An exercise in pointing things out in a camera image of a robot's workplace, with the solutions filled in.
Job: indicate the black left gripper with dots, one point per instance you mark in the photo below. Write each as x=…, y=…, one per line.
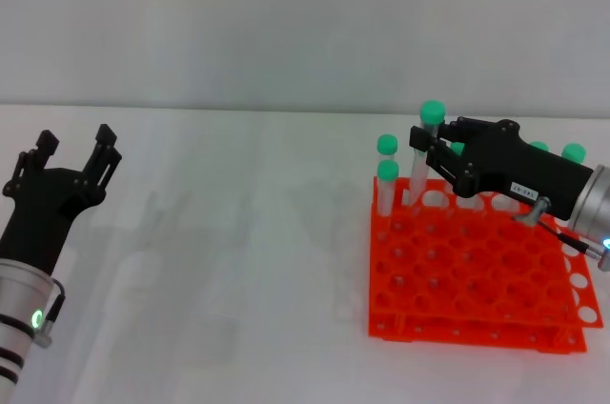
x=43, y=213

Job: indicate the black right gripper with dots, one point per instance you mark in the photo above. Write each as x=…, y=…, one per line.
x=514, y=161

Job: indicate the clear test tube green cap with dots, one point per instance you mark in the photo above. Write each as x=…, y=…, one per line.
x=539, y=146
x=387, y=170
x=457, y=149
x=386, y=144
x=573, y=151
x=432, y=111

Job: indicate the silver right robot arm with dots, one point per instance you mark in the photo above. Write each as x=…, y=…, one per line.
x=595, y=204

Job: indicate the orange plastic test tube rack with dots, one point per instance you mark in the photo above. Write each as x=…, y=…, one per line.
x=472, y=256

